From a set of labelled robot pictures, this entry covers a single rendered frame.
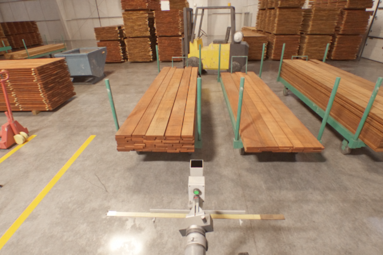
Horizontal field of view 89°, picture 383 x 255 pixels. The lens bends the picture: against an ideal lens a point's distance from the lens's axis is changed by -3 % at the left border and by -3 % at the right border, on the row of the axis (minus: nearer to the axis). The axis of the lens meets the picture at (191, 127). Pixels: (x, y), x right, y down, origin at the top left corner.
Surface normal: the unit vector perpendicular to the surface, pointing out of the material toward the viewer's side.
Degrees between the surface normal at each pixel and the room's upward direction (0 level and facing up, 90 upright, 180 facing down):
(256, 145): 0
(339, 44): 90
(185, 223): 18
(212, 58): 90
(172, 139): 90
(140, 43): 90
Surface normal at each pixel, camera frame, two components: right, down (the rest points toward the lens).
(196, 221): -0.33, -0.83
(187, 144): -0.04, 0.49
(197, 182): -0.03, -0.87
